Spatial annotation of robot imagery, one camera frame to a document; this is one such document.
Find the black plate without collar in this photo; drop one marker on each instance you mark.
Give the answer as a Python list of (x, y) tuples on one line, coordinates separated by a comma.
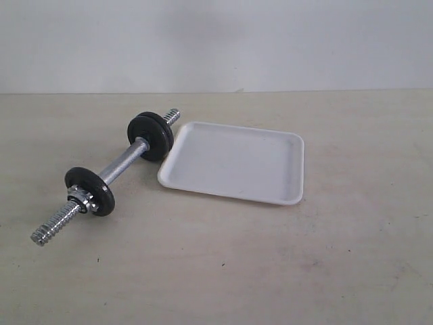
[(152, 154)]

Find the chrome threaded dumbbell bar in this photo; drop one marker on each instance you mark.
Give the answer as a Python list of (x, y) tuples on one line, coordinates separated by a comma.
[(45, 232)]

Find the chrome star collar nut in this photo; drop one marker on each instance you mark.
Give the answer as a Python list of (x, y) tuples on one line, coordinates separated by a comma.
[(83, 198)]

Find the black weight plate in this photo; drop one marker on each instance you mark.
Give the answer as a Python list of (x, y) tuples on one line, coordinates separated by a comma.
[(156, 129)]

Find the white rectangular plastic tray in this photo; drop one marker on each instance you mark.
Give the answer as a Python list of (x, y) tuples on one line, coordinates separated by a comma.
[(245, 163)]

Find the black plate with collar nut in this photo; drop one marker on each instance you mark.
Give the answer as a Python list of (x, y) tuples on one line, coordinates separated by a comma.
[(95, 185)]

